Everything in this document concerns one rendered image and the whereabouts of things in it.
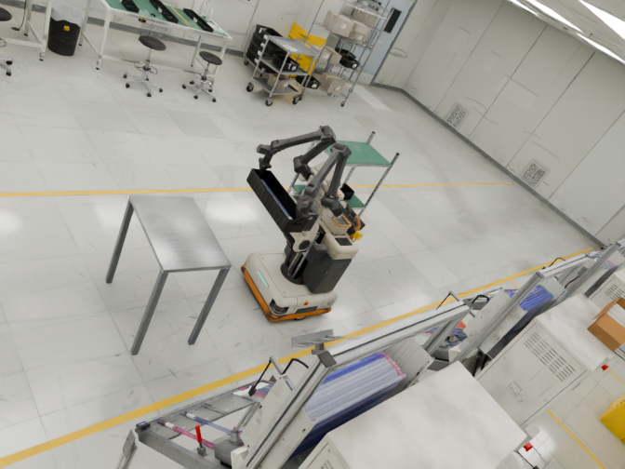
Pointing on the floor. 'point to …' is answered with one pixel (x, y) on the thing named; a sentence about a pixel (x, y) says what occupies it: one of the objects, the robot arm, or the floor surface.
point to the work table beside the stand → (173, 249)
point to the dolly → (262, 48)
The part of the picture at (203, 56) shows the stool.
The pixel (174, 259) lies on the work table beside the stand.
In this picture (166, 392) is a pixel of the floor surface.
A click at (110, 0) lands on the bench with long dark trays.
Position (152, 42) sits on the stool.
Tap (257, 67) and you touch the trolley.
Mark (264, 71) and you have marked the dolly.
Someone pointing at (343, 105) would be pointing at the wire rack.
